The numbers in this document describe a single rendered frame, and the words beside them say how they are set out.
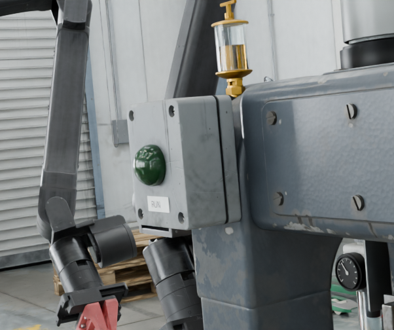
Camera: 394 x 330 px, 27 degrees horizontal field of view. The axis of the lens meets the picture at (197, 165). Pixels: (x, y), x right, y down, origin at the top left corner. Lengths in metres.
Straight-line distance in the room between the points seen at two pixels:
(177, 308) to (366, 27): 0.46
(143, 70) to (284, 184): 8.67
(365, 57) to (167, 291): 0.45
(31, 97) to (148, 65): 1.46
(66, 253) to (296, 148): 0.77
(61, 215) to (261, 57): 7.89
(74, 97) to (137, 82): 7.78
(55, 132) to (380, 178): 0.92
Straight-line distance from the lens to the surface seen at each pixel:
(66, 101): 1.37
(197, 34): 1.02
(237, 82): 0.63
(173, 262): 0.99
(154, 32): 9.34
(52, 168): 1.31
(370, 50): 0.64
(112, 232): 1.28
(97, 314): 1.19
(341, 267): 0.81
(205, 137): 0.56
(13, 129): 8.48
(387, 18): 0.64
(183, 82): 1.00
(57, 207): 1.27
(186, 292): 0.98
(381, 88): 0.48
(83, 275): 1.23
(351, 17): 0.66
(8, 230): 8.47
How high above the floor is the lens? 1.31
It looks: 3 degrees down
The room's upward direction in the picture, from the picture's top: 5 degrees counter-clockwise
